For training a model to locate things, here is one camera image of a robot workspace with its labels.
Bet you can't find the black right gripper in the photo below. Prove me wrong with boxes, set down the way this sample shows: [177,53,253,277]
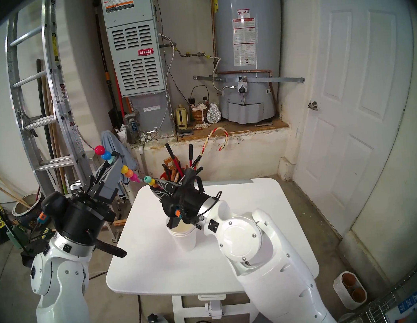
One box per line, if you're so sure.
[149,174,216,232]

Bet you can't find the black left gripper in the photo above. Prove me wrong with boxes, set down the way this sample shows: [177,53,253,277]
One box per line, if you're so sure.
[46,153,130,249]

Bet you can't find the multicolour bead marker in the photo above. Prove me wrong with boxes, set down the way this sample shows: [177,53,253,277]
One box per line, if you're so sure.
[94,142,141,187]

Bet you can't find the black grip loppers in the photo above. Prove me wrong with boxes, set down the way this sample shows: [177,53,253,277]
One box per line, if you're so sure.
[183,156,205,180]

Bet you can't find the blue hanging cloth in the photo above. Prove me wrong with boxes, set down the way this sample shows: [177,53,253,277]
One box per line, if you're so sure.
[100,128,141,199]

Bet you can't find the white pvc pipe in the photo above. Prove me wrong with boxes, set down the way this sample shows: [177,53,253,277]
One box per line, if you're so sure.
[119,141,154,208]

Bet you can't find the red white candy cane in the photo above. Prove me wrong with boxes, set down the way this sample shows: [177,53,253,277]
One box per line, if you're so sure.
[182,126,233,180]

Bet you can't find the yellow green thermos jug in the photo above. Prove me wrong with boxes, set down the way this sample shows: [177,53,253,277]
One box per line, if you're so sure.
[174,104,190,130]

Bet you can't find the black shovel orange collar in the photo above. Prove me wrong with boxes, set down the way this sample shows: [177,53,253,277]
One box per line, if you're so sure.
[93,4,123,129]

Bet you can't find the dark glazed ceramic pot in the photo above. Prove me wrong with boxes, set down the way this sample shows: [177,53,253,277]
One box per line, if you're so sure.
[10,191,52,233]

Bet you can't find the foil wrapped lump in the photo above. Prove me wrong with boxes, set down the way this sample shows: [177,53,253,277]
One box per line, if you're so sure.
[205,102,222,124]

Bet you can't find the aluminium extension ladder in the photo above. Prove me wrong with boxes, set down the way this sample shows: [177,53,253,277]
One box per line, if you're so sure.
[0,0,118,240]

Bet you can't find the plywood platform board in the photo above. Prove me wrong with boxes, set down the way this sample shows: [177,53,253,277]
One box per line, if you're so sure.
[176,116,289,141]

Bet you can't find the wooden stake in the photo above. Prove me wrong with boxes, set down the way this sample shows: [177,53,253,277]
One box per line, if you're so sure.
[0,157,32,212]

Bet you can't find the green plastic bottle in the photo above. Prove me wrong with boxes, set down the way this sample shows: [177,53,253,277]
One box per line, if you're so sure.
[5,224,28,250]

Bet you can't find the black dustpan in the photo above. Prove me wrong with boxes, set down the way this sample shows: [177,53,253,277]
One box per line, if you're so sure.
[20,241,39,270]

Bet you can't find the grey Bryant furnace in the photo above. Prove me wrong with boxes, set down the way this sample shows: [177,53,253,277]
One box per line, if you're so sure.
[101,0,175,143]

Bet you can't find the white table stand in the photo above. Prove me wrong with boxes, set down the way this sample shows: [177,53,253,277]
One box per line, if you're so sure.
[171,287,263,323]

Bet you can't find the grey water heater tank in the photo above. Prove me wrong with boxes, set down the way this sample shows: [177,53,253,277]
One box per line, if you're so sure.
[208,0,295,127]

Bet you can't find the brass gas pipe with valve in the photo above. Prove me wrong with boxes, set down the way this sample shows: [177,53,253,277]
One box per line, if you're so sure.
[175,47,221,64]

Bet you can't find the white panel door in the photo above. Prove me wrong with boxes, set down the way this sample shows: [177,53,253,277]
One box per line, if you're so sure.
[276,0,417,233]

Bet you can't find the white holder with brown tubes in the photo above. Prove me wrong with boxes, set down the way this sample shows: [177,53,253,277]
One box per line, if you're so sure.
[332,269,369,312]

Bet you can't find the clear plastic jar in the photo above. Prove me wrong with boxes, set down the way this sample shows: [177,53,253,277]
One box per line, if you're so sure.
[337,311,364,323]

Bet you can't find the blue white printed box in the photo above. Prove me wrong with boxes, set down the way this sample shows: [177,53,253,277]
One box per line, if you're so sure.
[384,280,417,323]

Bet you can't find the orange handle hand saw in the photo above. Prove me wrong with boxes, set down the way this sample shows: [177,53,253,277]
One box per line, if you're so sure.
[161,157,178,180]

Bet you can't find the wooden long tool handle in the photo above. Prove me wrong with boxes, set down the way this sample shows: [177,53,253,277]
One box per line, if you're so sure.
[41,73,69,195]

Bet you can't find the black sleeved left arm cable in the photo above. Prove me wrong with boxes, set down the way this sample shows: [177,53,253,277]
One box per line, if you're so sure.
[91,236,128,261]

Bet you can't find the wicker basket with handle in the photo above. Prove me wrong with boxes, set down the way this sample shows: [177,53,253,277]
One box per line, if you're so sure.
[188,85,211,125]

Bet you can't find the red long tool handle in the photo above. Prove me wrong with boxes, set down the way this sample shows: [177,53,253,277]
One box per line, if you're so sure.
[114,74,126,117]

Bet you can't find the black long tool handle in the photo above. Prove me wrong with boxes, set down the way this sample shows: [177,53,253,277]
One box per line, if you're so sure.
[35,58,55,161]

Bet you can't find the white flexible hose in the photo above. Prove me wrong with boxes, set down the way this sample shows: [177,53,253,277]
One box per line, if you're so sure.
[210,54,240,91]

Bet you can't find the grey metal heater strap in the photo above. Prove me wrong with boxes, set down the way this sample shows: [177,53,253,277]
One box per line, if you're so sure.
[193,65,306,94]

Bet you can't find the chrome wire rack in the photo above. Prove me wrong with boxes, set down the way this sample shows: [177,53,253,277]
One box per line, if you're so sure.
[344,231,417,323]

